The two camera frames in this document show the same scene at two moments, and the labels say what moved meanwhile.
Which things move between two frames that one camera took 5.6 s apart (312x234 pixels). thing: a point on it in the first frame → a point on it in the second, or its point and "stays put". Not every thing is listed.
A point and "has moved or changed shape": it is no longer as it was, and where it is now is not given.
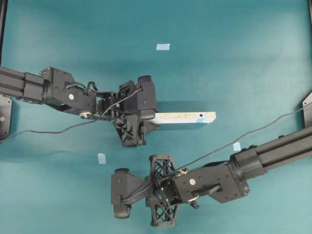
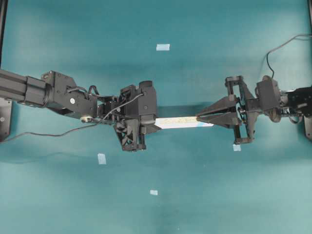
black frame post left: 3,13 stays put
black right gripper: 162,194 → 248,107
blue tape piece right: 237,146 stays put
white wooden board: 185,117 has moved or changed shape
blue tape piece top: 163,47 stays put
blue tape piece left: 102,158 stays put
